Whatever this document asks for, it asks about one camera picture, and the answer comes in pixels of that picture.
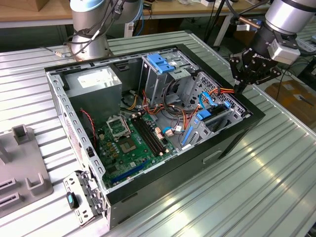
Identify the grey power supply unit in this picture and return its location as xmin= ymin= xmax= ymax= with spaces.
xmin=63 ymin=66 xmax=123 ymax=129

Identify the metal slat side table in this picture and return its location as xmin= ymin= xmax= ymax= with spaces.
xmin=295 ymin=24 xmax=316 ymax=54

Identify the wooden desk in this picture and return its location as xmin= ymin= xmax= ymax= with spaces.
xmin=0 ymin=0 xmax=270 ymax=29

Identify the orange red wire bundle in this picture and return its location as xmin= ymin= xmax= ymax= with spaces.
xmin=142 ymin=90 xmax=200 ymax=135

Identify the black RAM slot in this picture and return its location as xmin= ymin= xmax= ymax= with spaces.
xmin=130 ymin=118 xmax=161 ymax=156
xmin=140 ymin=116 xmax=170 ymax=150
xmin=134 ymin=118 xmax=164 ymax=154
xmin=137 ymin=117 xmax=167 ymax=152

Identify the black open PC case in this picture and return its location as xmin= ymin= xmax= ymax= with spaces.
xmin=44 ymin=43 xmax=266 ymax=231

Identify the blue expansion slot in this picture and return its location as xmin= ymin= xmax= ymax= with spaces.
xmin=110 ymin=159 xmax=150 ymax=185

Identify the small blue wire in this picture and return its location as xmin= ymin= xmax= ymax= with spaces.
xmin=162 ymin=125 xmax=185 ymax=135

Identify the hard disk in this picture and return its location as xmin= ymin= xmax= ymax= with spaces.
xmin=181 ymin=100 xmax=233 ymax=148

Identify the black cable with metal connector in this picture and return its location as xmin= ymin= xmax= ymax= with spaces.
xmin=39 ymin=45 xmax=75 ymax=59

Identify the orange power wire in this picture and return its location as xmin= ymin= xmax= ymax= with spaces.
xmin=209 ymin=87 xmax=236 ymax=96

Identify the black latch with blue ring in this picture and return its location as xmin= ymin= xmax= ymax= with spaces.
xmin=66 ymin=192 xmax=80 ymax=210

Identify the blue plastic drive latch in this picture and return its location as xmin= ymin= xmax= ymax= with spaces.
xmin=147 ymin=53 xmax=176 ymax=75

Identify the red black twisted wire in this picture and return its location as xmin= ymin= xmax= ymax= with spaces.
xmin=79 ymin=108 xmax=97 ymax=149

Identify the large brown cardboard box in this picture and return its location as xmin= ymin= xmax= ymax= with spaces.
xmin=261 ymin=81 xmax=316 ymax=126

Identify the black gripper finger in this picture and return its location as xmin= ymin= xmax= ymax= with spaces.
xmin=229 ymin=51 xmax=247 ymax=93
xmin=240 ymin=65 xmax=282 ymax=94

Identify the blue data wire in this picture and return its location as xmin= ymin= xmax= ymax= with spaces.
xmin=198 ymin=91 xmax=219 ymax=110

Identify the green motherboard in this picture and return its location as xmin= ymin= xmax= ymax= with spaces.
xmin=95 ymin=112 xmax=178 ymax=190

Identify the metal socket cover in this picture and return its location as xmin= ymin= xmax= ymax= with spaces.
xmin=105 ymin=115 xmax=131 ymax=139

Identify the copper cable connector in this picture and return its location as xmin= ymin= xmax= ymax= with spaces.
xmin=238 ymin=16 xmax=262 ymax=29

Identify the yellow wire bundle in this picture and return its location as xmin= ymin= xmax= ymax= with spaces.
xmin=122 ymin=95 xmax=139 ymax=111

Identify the CPU socket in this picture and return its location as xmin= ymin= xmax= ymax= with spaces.
xmin=116 ymin=135 xmax=139 ymax=155

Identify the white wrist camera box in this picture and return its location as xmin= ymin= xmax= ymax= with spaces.
xmin=268 ymin=34 xmax=301 ymax=65

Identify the grey parts rack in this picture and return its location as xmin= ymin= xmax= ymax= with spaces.
xmin=0 ymin=124 xmax=54 ymax=219

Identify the black case fan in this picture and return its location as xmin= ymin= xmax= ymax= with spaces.
xmin=79 ymin=110 xmax=98 ymax=151

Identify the silver card retention bracket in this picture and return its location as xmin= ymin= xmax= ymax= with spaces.
xmin=63 ymin=169 xmax=109 ymax=228

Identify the grey optical drive cage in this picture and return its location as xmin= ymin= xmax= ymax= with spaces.
xmin=138 ymin=48 xmax=198 ymax=106

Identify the grey metal disk bay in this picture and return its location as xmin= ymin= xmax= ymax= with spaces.
xmin=179 ymin=71 xmax=252 ymax=151

